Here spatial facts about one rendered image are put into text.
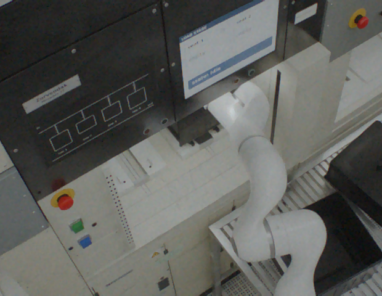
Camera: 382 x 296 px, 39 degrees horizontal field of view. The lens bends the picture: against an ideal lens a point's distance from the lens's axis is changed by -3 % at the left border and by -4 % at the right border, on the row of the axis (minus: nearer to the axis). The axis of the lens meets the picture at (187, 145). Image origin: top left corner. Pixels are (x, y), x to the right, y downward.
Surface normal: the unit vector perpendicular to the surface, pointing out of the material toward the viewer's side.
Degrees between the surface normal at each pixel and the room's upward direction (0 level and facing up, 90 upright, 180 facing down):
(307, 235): 29
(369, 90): 0
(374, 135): 0
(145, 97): 90
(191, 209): 0
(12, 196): 90
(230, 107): 21
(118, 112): 90
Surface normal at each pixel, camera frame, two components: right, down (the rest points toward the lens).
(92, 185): 0.55, 0.67
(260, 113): 0.58, -0.18
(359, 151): -0.06, -0.56
